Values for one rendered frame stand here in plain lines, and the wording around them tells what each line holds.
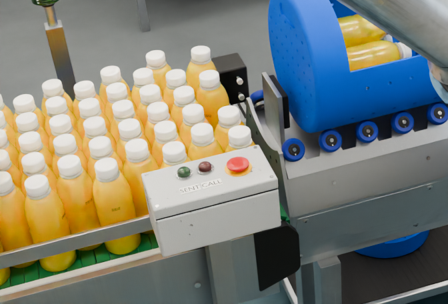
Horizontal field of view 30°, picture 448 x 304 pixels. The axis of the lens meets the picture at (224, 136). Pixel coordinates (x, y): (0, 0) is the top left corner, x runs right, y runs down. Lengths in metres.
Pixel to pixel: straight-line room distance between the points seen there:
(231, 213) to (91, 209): 0.29
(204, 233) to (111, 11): 3.17
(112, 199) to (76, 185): 0.07
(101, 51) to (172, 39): 0.34
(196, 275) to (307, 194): 0.27
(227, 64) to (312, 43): 0.36
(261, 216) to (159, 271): 0.26
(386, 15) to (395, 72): 0.55
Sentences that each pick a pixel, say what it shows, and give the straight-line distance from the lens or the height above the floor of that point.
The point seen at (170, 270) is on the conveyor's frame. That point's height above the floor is 0.86.
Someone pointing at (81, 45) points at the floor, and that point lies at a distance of 4.15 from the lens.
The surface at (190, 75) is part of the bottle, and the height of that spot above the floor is 1.04.
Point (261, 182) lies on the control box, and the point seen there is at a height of 1.10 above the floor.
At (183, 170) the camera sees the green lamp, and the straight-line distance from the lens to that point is 1.32.
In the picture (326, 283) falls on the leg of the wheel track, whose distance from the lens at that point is 1.87.
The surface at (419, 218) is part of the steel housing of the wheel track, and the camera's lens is 1.86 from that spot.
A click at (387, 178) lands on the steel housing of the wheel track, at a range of 1.68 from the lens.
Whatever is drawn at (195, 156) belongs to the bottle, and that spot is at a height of 1.04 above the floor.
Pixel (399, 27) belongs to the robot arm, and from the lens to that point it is 1.01.
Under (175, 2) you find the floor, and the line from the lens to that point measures 4.41.
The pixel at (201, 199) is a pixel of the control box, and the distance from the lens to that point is 1.28.
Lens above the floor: 1.91
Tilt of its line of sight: 35 degrees down
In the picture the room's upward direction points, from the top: 7 degrees counter-clockwise
